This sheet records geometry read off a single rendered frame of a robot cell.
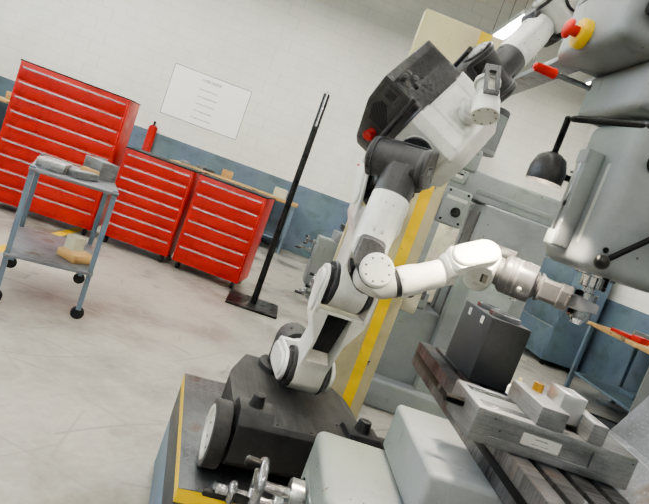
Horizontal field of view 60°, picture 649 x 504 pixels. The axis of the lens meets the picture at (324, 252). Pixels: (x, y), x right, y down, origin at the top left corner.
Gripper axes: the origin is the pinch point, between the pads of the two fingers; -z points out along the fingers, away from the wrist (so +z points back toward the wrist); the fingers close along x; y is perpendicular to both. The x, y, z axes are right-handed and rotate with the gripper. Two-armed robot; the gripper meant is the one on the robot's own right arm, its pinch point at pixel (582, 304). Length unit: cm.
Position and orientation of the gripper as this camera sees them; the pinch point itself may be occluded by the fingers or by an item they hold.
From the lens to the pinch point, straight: 135.2
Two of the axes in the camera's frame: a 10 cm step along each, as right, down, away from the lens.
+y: -3.5, 9.3, 1.1
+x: 3.4, 0.2, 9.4
